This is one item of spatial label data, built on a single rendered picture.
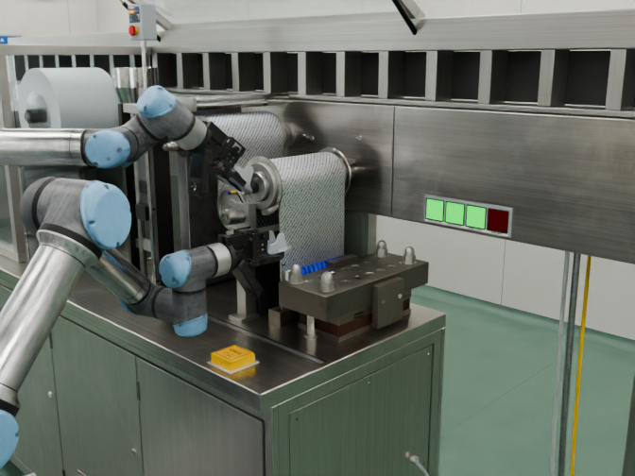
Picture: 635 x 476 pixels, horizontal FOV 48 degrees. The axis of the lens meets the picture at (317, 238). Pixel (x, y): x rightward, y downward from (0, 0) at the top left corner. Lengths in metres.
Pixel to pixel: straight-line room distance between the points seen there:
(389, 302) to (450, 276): 2.98
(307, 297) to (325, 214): 0.29
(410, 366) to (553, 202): 0.55
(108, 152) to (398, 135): 0.78
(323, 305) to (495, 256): 2.98
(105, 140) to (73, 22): 6.25
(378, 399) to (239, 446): 0.37
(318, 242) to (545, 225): 0.57
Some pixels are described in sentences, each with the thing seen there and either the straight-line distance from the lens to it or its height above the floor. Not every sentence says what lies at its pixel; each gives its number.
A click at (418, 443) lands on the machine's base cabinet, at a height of 0.55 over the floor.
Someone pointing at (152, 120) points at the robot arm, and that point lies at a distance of 1.57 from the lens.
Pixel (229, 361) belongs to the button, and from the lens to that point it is 1.56.
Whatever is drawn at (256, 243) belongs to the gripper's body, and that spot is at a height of 1.14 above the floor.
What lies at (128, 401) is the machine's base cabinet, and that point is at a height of 0.67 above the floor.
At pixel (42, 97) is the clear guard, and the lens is 2.52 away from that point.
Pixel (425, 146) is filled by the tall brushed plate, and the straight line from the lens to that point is 1.82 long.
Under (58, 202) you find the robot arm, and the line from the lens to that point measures 1.32.
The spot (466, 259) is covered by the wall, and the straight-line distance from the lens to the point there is 4.65.
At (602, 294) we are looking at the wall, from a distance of 4.27.
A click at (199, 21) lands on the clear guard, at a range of 2.48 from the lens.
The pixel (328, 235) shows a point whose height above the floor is 1.10.
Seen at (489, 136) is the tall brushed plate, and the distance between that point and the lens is 1.72.
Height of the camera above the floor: 1.56
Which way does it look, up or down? 14 degrees down
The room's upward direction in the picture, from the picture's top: straight up
